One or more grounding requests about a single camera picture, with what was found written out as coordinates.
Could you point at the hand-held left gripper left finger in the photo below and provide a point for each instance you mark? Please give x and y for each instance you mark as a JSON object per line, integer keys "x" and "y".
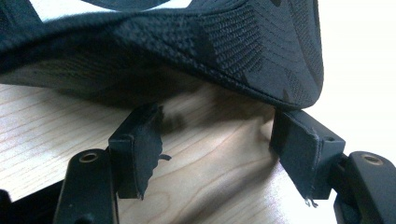
{"x": 137, "y": 149}

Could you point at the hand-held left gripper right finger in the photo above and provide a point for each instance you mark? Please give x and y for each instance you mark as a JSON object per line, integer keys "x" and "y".
{"x": 302, "y": 146}

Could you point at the black knitted cloth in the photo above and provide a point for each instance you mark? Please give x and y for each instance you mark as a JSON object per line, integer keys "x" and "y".
{"x": 174, "y": 46}

